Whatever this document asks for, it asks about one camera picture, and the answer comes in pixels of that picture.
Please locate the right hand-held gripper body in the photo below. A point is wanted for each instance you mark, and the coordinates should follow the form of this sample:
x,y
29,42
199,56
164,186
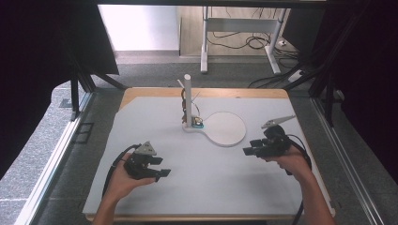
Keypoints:
x,y
273,142

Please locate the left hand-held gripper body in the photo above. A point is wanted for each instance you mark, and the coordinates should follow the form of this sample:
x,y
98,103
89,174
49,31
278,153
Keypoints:
x,y
139,164

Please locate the white key stand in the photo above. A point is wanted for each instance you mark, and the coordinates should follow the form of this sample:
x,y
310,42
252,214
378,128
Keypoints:
x,y
225,129

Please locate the person's left hand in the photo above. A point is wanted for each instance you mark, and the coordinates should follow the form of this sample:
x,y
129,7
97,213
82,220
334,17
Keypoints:
x,y
123,184

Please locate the person's right hand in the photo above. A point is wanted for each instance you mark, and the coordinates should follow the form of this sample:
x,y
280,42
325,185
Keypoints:
x,y
291,162

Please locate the white table mat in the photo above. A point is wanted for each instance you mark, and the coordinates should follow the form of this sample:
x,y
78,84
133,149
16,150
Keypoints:
x,y
187,175

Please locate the wooden table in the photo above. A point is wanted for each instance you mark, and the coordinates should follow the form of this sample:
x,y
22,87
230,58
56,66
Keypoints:
x,y
219,92

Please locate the white power strip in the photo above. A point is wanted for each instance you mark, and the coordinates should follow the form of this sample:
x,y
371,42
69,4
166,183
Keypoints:
x,y
296,76

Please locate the black metal stand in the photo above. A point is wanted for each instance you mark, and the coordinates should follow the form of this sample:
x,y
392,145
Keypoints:
x,y
328,93
82,82

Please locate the dark curtain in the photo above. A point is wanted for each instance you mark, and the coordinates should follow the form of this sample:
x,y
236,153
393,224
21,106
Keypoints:
x,y
34,78
369,78

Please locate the white panel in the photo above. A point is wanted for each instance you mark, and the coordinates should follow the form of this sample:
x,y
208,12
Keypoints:
x,y
137,28

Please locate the aluminium frame rail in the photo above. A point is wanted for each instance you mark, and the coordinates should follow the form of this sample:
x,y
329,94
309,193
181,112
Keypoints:
x,y
53,162
344,162

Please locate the white desk frame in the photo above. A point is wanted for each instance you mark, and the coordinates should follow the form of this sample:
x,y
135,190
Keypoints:
x,y
241,24

